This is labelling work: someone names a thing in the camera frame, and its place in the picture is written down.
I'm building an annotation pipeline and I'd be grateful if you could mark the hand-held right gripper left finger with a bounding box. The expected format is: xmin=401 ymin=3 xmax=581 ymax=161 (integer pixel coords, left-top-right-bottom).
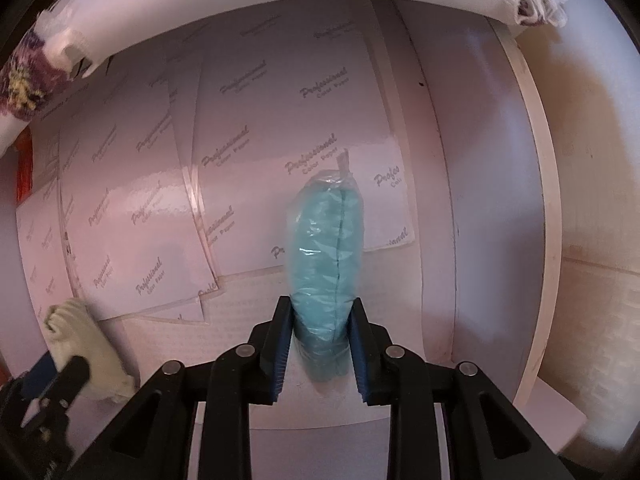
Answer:
xmin=75 ymin=295 xmax=294 ymax=480

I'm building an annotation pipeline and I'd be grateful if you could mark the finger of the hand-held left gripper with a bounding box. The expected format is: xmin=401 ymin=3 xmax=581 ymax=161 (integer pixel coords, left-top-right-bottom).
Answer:
xmin=19 ymin=350 xmax=64 ymax=402
xmin=39 ymin=354 xmax=92 ymax=409

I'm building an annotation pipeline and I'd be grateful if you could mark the white text document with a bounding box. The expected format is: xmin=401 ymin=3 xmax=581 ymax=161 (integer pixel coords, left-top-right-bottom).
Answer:
xmin=125 ymin=275 xmax=351 ymax=431

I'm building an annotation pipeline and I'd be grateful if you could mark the light green sock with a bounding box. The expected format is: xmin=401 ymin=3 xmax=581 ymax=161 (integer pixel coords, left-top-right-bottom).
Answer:
xmin=41 ymin=297 xmax=137 ymax=403

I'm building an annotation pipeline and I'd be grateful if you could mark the red booklet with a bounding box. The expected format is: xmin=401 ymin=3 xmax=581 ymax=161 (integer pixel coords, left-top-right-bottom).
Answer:
xmin=15 ymin=132 xmax=33 ymax=201

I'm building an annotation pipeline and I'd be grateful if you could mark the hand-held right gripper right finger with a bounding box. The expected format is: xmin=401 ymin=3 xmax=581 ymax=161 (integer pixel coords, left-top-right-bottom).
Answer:
xmin=346 ymin=296 xmax=573 ymax=480

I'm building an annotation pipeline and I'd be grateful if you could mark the spread of printed glossy paper sheets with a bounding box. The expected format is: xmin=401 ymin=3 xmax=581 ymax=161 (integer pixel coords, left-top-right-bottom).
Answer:
xmin=15 ymin=0 xmax=416 ymax=326

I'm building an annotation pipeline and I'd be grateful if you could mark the teal cloth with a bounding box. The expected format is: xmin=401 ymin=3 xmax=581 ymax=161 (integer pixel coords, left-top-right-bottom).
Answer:
xmin=284 ymin=149 xmax=366 ymax=383

